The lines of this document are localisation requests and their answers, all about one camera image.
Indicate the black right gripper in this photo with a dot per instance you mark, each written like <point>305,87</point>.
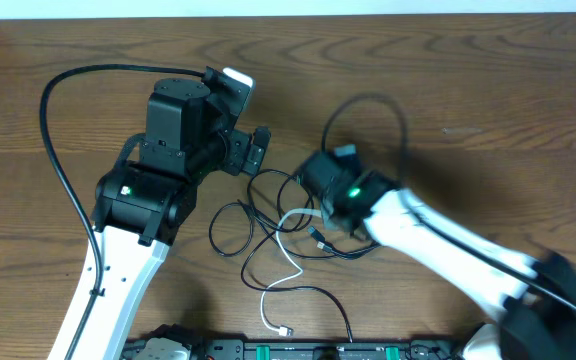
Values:
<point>328,211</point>

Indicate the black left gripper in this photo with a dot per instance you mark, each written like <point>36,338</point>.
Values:
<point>245,161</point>

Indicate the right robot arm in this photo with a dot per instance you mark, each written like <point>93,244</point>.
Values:
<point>531,303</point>

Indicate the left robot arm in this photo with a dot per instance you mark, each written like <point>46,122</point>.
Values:
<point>147,195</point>

